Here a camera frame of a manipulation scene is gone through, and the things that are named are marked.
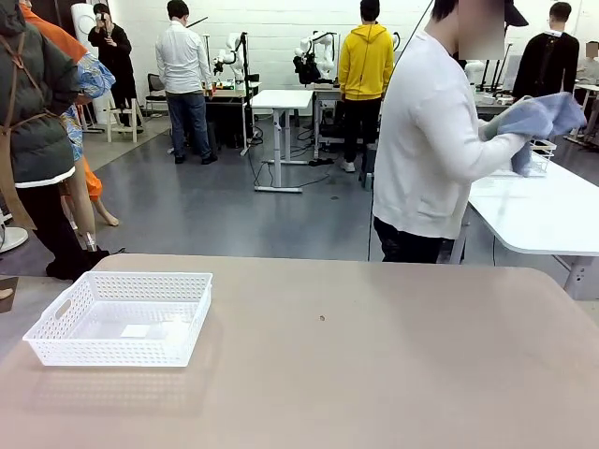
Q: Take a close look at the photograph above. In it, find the white perforated plastic basket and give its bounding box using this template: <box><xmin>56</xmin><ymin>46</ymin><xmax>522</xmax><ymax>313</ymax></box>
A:
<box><xmin>22</xmin><ymin>270</ymin><xmax>214</xmax><ymax>369</ymax></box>

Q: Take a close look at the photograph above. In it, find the blue-grey cloth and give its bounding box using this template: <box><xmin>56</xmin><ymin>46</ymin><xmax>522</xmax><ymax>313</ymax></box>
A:
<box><xmin>481</xmin><ymin>92</ymin><xmax>588</xmax><ymax>178</ymax></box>

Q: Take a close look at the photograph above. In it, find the person's right forearm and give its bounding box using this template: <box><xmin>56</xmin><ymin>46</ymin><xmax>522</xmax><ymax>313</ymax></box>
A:
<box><xmin>460</xmin><ymin>133</ymin><xmax>533</xmax><ymax>184</ymax></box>

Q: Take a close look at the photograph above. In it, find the small white standing desk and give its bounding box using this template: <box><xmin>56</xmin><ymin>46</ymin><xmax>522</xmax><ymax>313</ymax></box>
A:
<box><xmin>251</xmin><ymin>88</ymin><xmax>314</xmax><ymax>194</ymax></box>

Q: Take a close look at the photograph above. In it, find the grey robot workbench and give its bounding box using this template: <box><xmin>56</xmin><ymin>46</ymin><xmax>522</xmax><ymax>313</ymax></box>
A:
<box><xmin>312</xmin><ymin>82</ymin><xmax>346</xmax><ymax>160</ymax></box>

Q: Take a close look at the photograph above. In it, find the wood-top robot workbench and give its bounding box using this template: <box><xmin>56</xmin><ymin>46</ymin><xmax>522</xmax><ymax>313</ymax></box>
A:
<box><xmin>203</xmin><ymin>81</ymin><xmax>263</xmax><ymax>158</ymax></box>

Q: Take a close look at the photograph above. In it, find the person in white sweater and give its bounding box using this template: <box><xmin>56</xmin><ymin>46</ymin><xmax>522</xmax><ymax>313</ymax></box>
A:
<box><xmin>373</xmin><ymin>0</ymin><xmax>534</xmax><ymax>264</ymax></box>

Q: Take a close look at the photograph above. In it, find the person in yellow hoodie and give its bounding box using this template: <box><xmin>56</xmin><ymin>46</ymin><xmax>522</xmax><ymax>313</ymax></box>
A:
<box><xmin>337</xmin><ymin>0</ymin><xmax>397</xmax><ymax>173</ymax></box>

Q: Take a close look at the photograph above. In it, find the black office chair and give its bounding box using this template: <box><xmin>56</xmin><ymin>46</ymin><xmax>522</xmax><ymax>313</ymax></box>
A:
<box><xmin>145</xmin><ymin>73</ymin><xmax>169</xmax><ymax>116</ymax></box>

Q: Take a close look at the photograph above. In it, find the person in white shirt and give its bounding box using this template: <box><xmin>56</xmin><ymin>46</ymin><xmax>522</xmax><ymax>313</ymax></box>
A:
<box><xmin>154</xmin><ymin>0</ymin><xmax>219</xmax><ymax>166</ymax></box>

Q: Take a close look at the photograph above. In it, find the white wooden step stool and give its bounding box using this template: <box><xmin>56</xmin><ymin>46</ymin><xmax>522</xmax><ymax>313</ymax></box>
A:
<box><xmin>105</xmin><ymin>97</ymin><xmax>145</xmax><ymax>144</ymax></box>

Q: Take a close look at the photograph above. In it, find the large white side table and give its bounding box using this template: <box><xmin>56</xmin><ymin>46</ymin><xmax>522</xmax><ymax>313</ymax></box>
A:
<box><xmin>460</xmin><ymin>161</ymin><xmax>599</xmax><ymax>300</ymax></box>

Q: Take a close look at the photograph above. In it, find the person in black coat photographing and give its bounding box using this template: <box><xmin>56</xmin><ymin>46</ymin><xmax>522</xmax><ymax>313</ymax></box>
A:
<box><xmin>87</xmin><ymin>2</ymin><xmax>141</xmax><ymax>130</ymax></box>

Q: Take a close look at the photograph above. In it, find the mannequin in orange garment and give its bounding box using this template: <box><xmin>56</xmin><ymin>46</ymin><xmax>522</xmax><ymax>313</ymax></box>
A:
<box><xmin>21</xmin><ymin>2</ymin><xmax>121</xmax><ymax>253</ymax></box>

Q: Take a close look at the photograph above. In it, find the mannequin in dark padded vest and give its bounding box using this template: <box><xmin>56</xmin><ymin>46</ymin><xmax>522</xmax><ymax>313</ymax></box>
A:
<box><xmin>0</xmin><ymin>0</ymin><xmax>111</xmax><ymax>282</ymax></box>

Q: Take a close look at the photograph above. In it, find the white round stand base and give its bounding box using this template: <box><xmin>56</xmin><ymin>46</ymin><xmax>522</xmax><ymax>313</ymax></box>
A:
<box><xmin>0</xmin><ymin>205</ymin><xmax>30</xmax><ymax>254</ymax></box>

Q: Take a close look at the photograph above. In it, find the person in black jacket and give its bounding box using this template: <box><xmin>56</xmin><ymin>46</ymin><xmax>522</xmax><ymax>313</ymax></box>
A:
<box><xmin>512</xmin><ymin>1</ymin><xmax>581</xmax><ymax>102</ymax></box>

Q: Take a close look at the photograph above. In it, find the seated person in light top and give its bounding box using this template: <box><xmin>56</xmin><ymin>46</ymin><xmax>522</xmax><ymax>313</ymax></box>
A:
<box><xmin>577</xmin><ymin>40</ymin><xmax>599</xmax><ymax>85</ymax></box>

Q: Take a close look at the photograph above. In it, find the white wire rack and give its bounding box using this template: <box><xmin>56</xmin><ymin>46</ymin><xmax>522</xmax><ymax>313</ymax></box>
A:
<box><xmin>489</xmin><ymin>138</ymin><xmax>558</xmax><ymax>179</ymax></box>

